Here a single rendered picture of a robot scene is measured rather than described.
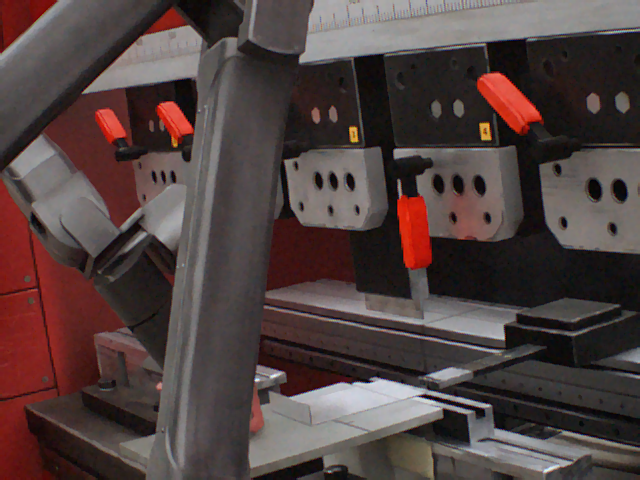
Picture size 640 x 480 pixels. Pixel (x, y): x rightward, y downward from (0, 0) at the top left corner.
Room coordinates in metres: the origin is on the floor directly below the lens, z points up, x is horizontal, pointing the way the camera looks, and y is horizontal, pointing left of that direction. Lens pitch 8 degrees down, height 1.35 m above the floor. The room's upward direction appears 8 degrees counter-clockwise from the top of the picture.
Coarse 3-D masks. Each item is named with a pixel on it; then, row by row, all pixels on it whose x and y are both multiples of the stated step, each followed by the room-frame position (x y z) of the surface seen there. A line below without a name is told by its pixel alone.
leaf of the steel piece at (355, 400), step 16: (272, 400) 1.27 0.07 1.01; (288, 400) 1.24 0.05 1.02; (320, 400) 1.29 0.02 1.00; (336, 400) 1.28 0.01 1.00; (352, 400) 1.27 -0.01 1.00; (368, 400) 1.27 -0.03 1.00; (384, 400) 1.26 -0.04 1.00; (288, 416) 1.25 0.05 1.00; (304, 416) 1.21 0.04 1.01; (320, 416) 1.23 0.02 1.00; (336, 416) 1.22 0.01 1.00
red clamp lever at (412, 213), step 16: (400, 160) 1.11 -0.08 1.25; (416, 160) 1.12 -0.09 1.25; (432, 160) 1.13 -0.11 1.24; (400, 176) 1.11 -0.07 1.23; (416, 176) 1.12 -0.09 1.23; (416, 192) 1.12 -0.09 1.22; (400, 208) 1.12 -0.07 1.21; (416, 208) 1.12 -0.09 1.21; (400, 224) 1.12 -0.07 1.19; (416, 224) 1.11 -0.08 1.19; (416, 240) 1.11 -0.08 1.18; (416, 256) 1.11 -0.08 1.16
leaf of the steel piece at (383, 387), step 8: (368, 384) 1.33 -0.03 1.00; (376, 384) 1.32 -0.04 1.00; (384, 384) 1.32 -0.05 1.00; (392, 384) 1.31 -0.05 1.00; (384, 392) 1.29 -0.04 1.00; (392, 392) 1.28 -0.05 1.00; (400, 392) 1.28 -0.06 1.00; (408, 392) 1.27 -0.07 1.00; (416, 392) 1.27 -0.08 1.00; (400, 400) 1.25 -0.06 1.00
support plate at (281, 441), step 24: (336, 384) 1.35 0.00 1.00; (264, 408) 1.29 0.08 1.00; (384, 408) 1.23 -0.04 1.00; (408, 408) 1.22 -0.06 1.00; (432, 408) 1.21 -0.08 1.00; (264, 432) 1.21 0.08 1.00; (288, 432) 1.20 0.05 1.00; (312, 432) 1.19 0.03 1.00; (336, 432) 1.17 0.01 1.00; (360, 432) 1.16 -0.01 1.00; (384, 432) 1.17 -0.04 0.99; (144, 456) 1.17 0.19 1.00; (264, 456) 1.13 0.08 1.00; (288, 456) 1.12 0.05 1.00; (312, 456) 1.13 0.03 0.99
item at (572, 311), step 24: (528, 312) 1.41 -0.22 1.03; (552, 312) 1.40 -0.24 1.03; (576, 312) 1.38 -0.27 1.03; (600, 312) 1.37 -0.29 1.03; (624, 312) 1.39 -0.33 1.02; (528, 336) 1.39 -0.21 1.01; (552, 336) 1.36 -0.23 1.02; (576, 336) 1.33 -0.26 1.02; (600, 336) 1.35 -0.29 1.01; (624, 336) 1.37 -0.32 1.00; (480, 360) 1.35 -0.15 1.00; (504, 360) 1.33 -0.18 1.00; (528, 360) 1.35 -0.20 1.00; (552, 360) 1.36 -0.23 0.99; (576, 360) 1.33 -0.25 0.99; (432, 384) 1.30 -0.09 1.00
